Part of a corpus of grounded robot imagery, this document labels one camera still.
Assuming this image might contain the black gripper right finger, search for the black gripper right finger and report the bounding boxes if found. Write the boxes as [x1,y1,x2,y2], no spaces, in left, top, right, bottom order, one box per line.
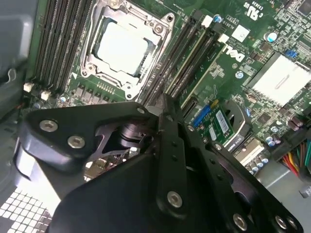
[170,96,304,233]

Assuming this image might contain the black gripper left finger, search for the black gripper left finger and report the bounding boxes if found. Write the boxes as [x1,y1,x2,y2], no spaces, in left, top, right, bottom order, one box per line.
[13,94,189,212]

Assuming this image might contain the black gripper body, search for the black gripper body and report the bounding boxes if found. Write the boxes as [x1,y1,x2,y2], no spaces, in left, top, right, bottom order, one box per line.
[48,151,229,233]

